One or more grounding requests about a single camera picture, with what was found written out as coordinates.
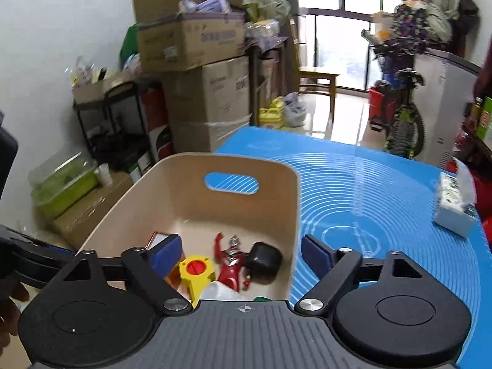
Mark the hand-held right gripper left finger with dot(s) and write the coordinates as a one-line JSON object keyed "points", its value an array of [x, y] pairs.
{"points": [[169, 250]]}

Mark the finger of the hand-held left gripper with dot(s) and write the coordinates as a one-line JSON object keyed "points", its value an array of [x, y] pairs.
{"points": [[30, 259]]}

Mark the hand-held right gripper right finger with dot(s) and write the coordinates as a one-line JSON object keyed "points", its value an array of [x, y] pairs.
{"points": [[315, 253]]}

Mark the red-edged box with silver top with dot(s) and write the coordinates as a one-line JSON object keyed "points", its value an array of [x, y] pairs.
{"points": [[155, 239]]}

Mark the yellow toy with red cap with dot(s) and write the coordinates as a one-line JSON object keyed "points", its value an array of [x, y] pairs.
{"points": [[196, 273]]}

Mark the beige plastic basket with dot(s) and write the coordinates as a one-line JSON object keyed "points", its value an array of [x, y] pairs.
{"points": [[173, 200]]}

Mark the black earbud case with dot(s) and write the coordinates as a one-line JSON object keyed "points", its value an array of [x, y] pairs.
{"points": [[263, 261]]}

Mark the red toy figure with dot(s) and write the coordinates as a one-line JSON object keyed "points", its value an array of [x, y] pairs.
{"points": [[230, 269]]}

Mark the white plastic bottle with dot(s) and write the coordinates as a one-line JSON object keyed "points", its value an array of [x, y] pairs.
{"points": [[219, 293]]}

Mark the green small item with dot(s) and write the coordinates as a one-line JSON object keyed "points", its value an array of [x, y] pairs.
{"points": [[263, 299]]}

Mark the person's left hand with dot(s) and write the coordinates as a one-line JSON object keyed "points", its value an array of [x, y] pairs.
{"points": [[9, 315]]}

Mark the green lidded container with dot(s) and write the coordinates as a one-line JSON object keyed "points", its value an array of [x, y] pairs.
{"points": [[61, 190]]}

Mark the flat cardboard box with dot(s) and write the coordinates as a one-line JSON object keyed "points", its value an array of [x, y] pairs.
{"points": [[88, 211]]}

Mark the blue silicone mat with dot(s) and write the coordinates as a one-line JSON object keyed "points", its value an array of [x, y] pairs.
{"points": [[384, 200]]}

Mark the white paper cup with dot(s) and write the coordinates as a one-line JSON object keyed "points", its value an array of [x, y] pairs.
{"points": [[103, 173]]}

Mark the black metal rack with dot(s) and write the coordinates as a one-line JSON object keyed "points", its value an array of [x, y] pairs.
{"points": [[111, 123]]}

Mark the white tissue box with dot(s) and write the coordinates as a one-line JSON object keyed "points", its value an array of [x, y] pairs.
{"points": [[449, 207]]}

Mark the yellow plastic jug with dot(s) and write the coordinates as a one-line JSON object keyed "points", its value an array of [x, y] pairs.
{"points": [[271, 115]]}

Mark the white plastic bag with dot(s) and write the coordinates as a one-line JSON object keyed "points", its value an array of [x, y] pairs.
{"points": [[295, 109]]}

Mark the large taped cardboard box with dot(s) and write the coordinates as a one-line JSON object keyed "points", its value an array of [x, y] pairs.
{"points": [[207, 103]]}

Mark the green black bicycle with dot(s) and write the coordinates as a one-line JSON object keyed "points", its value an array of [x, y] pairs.
{"points": [[403, 123]]}

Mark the red bucket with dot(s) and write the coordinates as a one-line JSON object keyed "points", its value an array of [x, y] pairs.
{"points": [[380, 103]]}

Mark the wooden chair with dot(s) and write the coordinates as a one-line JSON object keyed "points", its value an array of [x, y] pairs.
{"points": [[319, 73]]}

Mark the dark cluttered table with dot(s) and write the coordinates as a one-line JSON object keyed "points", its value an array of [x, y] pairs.
{"points": [[269, 69]]}

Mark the printed cardboard box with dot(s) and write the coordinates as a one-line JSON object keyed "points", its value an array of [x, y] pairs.
{"points": [[192, 42]]}

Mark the cooking oil bottle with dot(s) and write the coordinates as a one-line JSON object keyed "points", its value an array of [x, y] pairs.
{"points": [[476, 113]]}

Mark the open cardboard box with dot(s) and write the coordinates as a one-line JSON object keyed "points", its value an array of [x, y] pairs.
{"points": [[161, 4]]}

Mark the green and white carton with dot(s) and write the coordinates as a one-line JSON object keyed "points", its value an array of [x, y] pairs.
{"points": [[487, 119]]}

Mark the floral cloth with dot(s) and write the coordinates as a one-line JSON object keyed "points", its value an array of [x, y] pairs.
{"points": [[411, 27]]}

